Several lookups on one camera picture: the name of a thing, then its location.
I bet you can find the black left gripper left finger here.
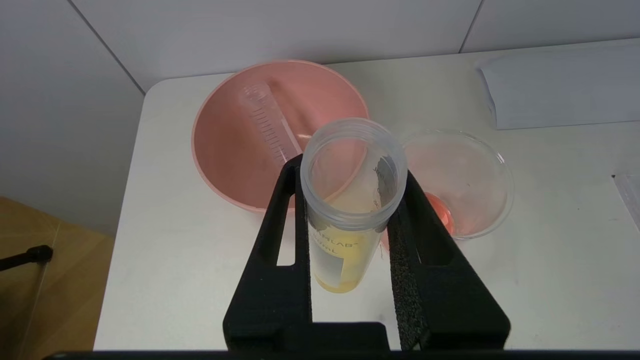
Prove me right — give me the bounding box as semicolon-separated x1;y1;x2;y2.
223;154;314;351

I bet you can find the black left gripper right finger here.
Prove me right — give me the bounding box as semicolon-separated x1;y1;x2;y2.
386;170;512;351

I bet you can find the test tube with yellow pigment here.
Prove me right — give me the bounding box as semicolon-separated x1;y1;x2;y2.
299;117;409;295

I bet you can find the test tube with red pigment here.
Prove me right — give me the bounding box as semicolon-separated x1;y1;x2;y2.
239;82;305;169

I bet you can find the clear glass beaker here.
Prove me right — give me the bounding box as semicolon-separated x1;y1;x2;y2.
381;128;516;252

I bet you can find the clear acrylic test tube rack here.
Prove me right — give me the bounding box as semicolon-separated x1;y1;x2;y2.
613;172;640;232

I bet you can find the pink plastic bowl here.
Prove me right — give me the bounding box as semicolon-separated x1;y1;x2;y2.
191;59;371;215

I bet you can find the white paper sheet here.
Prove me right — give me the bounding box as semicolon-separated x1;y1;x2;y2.
476;42;640;131

